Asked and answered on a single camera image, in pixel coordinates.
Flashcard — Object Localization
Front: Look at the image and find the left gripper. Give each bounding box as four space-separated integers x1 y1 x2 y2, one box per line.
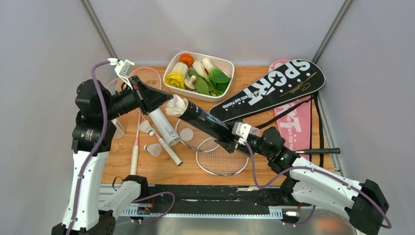
100 75 173 121

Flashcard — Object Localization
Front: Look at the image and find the shuttlecock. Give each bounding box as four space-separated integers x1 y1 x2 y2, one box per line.
143 143 162 157
165 94 188 117
138 120 155 136

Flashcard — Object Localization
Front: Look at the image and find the black shuttlecock tube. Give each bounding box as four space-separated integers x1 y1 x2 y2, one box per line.
178 101 235 140

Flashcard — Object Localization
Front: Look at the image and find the white tube cap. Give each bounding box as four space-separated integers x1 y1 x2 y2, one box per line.
180 128 194 141

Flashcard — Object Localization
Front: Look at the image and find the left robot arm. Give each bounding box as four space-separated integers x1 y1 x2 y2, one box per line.
51 76 173 235

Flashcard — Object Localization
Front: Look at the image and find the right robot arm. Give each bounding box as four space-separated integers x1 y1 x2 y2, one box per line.
217 122 392 235

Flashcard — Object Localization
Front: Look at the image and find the white racket lower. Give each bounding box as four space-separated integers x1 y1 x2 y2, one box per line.
196 138 250 176

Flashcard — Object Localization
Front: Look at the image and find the white racket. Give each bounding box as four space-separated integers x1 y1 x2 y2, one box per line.
175 119 219 152
196 138 250 176

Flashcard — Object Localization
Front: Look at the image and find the pink racket rear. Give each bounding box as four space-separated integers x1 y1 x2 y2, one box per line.
130 67 183 166

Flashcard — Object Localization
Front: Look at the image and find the pink racket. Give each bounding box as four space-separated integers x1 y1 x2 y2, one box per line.
106 78 141 175
130 67 183 166

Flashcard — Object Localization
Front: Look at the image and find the white shuttlecock tube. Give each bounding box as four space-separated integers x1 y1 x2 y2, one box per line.
149 108 180 147

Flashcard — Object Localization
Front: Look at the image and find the shuttlecock by pink racket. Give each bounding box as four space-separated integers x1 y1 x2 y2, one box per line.
138 120 155 136

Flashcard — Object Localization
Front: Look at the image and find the white racket upper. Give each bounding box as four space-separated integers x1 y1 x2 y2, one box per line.
175 119 219 152

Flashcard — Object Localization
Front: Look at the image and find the toy napa cabbage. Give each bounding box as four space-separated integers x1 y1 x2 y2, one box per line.
164 62 188 90

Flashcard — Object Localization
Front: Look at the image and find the toy mushroom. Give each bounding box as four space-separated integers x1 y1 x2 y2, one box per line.
184 75 197 90

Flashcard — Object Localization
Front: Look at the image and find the pink racket front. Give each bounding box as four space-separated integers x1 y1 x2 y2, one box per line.
106 78 141 175

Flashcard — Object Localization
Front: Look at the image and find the toy green leaf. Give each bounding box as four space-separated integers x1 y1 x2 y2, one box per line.
188 70 211 96

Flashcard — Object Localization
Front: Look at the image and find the toy pumpkin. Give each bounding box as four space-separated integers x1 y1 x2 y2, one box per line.
179 53 194 67

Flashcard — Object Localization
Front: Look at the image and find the white vegetable tray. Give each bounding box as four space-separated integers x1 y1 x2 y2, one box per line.
162 51 234 103

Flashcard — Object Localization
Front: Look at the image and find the toy bok choy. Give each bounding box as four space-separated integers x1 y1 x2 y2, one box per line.
192 57 231 96

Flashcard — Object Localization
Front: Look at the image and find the pink racket bag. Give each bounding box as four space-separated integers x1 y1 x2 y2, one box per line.
268 59 313 153

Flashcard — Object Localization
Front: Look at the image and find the black racket bag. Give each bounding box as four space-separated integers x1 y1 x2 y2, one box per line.
209 59 326 122

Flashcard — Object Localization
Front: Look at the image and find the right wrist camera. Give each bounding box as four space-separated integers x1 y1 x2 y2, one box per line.
232 121 260 145

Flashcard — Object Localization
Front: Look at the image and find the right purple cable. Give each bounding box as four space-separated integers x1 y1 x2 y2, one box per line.
245 142 392 230

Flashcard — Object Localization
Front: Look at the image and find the purple cable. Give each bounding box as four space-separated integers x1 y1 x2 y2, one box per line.
65 61 176 235
245 142 392 230

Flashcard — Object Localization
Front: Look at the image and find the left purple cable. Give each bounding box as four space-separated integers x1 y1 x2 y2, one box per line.
65 61 176 235

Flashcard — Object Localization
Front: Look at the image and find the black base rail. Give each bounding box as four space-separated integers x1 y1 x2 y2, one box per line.
121 185 313 224

